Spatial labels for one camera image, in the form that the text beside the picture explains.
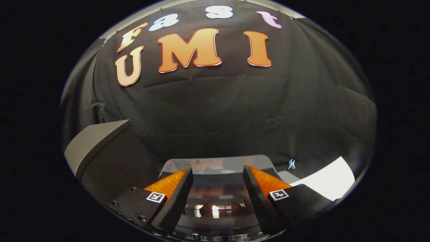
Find grey washing machine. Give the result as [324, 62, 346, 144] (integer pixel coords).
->
[158, 155, 301, 242]

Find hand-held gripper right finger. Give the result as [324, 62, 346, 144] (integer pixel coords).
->
[243, 165, 336, 235]

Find grey box stand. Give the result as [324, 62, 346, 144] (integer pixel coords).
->
[64, 119, 161, 203]

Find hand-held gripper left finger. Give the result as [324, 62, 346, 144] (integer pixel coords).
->
[105, 167, 194, 235]

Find dark washing machine lid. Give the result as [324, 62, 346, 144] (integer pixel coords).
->
[158, 155, 287, 236]

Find white sheet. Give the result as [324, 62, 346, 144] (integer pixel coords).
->
[290, 156, 356, 201]

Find row of black cloth clips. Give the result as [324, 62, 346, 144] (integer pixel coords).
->
[101, 0, 298, 44]

